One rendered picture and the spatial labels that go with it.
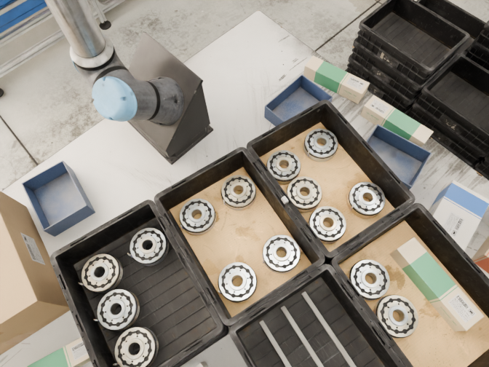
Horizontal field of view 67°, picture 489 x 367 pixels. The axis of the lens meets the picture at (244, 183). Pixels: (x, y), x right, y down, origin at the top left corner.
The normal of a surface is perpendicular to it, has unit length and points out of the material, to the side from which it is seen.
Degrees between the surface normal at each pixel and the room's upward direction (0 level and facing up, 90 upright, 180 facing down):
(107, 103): 45
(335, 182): 0
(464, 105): 0
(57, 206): 0
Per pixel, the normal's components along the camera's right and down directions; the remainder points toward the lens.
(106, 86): -0.44, 0.26
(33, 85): -0.04, -0.40
